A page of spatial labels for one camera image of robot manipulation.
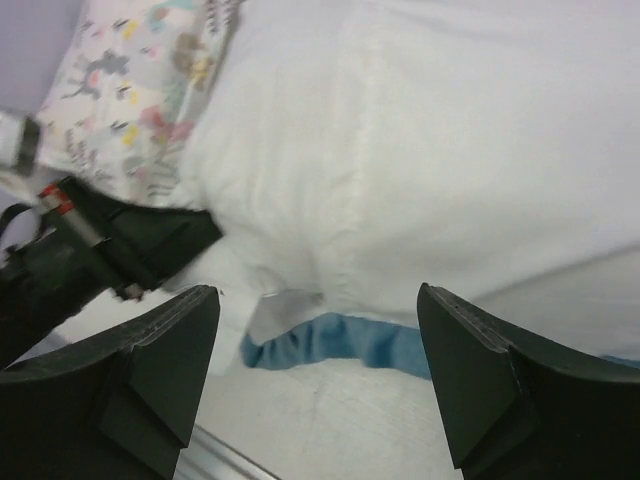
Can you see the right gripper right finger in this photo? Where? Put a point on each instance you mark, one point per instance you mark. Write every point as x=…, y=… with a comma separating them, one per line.
x=516, y=405

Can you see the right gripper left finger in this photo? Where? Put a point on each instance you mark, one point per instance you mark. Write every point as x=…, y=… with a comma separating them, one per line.
x=120, y=404

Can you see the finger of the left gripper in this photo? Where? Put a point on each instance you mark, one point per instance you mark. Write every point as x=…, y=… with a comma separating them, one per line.
x=132, y=249

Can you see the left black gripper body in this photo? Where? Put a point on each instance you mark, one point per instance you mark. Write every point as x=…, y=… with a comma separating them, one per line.
x=44, y=282

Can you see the blue white plush pillowcase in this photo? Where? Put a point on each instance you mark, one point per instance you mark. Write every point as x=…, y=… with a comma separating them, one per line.
x=377, y=344

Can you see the animal print white pillow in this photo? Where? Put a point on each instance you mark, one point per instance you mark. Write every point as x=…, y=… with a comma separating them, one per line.
x=129, y=92

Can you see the aluminium mounting rail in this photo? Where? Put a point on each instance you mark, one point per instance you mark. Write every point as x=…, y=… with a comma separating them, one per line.
x=208, y=458

